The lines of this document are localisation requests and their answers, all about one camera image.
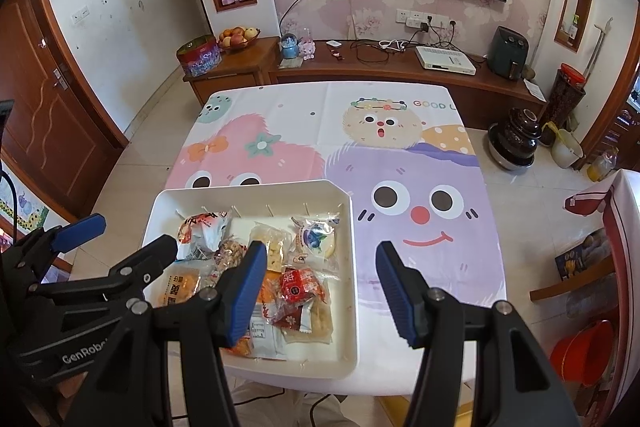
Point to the pink toy figure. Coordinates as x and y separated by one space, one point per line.
307 49

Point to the brown wooden door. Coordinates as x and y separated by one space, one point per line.
50 107

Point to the yellow stool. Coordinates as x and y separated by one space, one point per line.
395 412

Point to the blue box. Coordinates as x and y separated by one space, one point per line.
577 257

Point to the clear bag of pale cookies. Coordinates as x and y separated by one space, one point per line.
320 324

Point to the clear bag of pale biscuits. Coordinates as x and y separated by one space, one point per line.
270 247

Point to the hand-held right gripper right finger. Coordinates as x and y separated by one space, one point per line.
397 294

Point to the wooden television cabinet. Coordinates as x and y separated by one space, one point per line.
380 74

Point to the dark green air fryer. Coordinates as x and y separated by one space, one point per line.
507 53

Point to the round red purple tin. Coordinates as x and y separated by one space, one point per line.
198 58

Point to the dark nut snack packet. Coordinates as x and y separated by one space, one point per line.
230 253

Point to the white set-top box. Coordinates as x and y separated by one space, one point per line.
445 59

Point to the tall dark red-lid container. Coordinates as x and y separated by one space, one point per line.
564 99

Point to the white wall sockets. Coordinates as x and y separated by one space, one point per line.
425 19

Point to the white red covered fridge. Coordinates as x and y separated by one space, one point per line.
627 282

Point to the yellow oil bottle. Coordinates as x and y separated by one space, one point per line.
601 167

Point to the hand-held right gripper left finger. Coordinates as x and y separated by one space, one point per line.
247 294

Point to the small red snack packet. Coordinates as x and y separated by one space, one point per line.
298 285

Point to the white paper sheet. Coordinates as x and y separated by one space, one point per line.
535 90

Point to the bowl of fruit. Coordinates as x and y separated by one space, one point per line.
237 38

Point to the red orange snack packet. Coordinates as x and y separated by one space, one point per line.
293 320

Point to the blue snow globe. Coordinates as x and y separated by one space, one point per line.
289 48

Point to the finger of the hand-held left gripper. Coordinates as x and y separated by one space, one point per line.
80 229
150 258

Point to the blue white round packet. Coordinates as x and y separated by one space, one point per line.
316 241

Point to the red bucket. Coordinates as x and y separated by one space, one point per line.
582 352

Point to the white plastic tray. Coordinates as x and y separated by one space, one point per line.
345 297

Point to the brown ceramic jar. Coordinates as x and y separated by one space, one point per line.
514 138

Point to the small white remote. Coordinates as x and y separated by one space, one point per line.
333 43

